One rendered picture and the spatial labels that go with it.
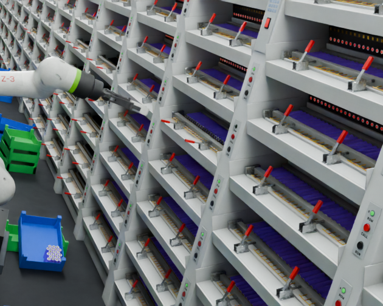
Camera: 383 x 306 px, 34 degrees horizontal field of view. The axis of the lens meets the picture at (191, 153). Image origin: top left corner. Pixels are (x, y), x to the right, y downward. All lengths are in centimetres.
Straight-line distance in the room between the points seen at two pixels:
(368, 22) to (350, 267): 58
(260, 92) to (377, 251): 73
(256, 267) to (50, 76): 97
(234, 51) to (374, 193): 87
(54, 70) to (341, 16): 103
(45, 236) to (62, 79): 118
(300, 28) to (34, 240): 180
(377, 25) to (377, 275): 57
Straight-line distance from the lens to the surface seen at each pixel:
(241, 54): 205
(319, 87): 165
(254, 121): 190
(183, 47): 254
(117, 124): 315
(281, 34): 191
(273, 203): 176
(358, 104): 151
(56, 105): 465
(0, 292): 281
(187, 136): 234
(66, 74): 222
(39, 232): 321
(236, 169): 195
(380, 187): 139
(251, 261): 183
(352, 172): 152
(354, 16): 161
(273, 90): 194
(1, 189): 222
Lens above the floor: 133
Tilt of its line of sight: 12 degrees down
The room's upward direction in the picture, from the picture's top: 17 degrees clockwise
